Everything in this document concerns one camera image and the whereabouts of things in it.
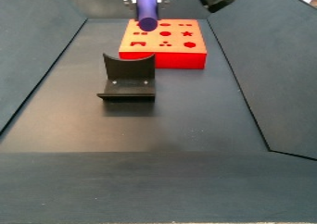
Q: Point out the purple cylinder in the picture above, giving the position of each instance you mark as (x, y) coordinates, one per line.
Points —
(148, 14)

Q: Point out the red shape sorter block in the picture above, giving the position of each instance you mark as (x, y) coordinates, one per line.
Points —
(176, 41)

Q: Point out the black angled holder stand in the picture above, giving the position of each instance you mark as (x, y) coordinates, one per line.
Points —
(130, 78)

